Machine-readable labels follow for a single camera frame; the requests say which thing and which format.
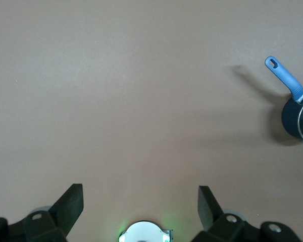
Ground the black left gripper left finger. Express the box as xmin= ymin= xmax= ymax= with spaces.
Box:
xmin=0 ymin=184 xmax=84 ymax=242

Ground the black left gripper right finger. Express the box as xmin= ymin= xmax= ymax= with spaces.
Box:
xmin=191 ymin=186 xmax=301 ymax=242

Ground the black saucepan with blue handle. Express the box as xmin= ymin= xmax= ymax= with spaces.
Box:
xmin=264 ymin=55 xmax=303 ymax=147

